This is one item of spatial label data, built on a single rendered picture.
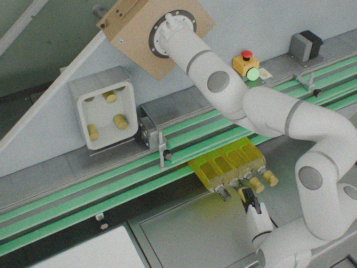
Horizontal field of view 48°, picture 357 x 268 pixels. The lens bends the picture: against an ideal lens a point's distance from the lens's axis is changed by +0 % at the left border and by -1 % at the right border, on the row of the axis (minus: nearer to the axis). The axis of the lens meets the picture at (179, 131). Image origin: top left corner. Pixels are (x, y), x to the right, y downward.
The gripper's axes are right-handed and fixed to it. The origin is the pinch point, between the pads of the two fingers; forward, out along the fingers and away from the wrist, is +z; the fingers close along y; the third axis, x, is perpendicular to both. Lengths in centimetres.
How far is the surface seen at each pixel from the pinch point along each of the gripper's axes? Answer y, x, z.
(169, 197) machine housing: -16.3, 22.8, 17.1
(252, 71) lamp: 20.9, -12.6, 37.5
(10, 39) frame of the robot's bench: 21, 74, 79
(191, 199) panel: -12.1, 15.8, 11.9
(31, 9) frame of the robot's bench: 31, 63, 83
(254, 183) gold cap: 1.1, -3.5, 4.0
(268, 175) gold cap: 1.3, -9.1, 6.2
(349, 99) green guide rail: -3, -59, 40
